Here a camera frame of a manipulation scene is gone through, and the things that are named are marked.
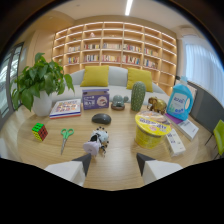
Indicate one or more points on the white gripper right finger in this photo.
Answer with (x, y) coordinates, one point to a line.
(156, 170)

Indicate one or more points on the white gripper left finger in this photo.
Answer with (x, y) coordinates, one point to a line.
(70, 171)

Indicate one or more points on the Rubik's cube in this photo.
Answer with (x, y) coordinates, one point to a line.
(40, 131)

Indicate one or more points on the white rectangular box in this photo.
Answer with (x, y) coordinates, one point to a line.
(175, 142)

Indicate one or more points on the black and white plush toy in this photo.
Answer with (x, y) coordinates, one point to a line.
(96, 140)

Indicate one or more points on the yellow instant noodle cup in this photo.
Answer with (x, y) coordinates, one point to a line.
(151, 129)

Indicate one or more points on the white and purple flat box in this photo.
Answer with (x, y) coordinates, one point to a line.
(185, 126)

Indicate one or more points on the black computer mouse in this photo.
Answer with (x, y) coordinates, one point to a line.
(101, 118)

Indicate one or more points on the colourful picture book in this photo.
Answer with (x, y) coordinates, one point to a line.
(65, 108)

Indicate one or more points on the golden elephant figurine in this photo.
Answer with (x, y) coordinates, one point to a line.
(156, 105)

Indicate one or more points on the green chair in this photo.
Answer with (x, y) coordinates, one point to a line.
(218, 136)

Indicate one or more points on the white plant pot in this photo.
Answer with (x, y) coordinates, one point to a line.
(42, 105)

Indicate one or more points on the blue detergent bottle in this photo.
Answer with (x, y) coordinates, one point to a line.
(180, 100)

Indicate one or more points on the green cactus ornament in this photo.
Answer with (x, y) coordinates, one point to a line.
(138, 96)

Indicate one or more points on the purple cardboard box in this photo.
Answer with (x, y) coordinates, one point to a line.
(95, 99)

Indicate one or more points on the yellow cushion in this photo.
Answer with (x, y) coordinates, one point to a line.
(95, 76)
(140, 79)

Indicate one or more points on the light grey sofa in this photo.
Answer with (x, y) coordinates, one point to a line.
(115, 85)

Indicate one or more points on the green potted plant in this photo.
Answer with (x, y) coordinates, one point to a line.
(38, 80)

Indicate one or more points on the wooden bookshelf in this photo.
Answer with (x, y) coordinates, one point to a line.
(116, 46)

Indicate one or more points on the ceiling light strip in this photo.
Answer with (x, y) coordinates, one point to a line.
(128, 7)

